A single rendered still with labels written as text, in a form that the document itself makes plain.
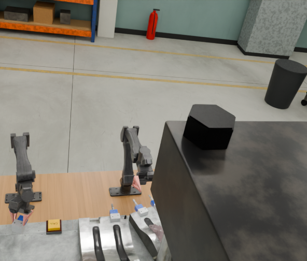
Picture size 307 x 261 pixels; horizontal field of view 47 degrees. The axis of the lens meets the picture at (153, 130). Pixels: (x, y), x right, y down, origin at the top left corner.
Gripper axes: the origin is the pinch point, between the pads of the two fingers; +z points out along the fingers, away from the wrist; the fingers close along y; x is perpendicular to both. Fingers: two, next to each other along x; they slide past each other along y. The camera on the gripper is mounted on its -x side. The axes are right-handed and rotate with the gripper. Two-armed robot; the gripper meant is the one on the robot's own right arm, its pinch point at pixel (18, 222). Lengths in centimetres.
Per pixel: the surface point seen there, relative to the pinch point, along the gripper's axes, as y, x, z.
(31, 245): 6.4, 6.0, 13.0
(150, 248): 65, 18, 3
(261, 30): 168, 531, -231
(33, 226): 1.9, 16.0, 7.8
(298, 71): 206, 354, -149
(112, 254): 48.2, 2.1, 3.5
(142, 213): 56, 32, -9
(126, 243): 53, 11, 1
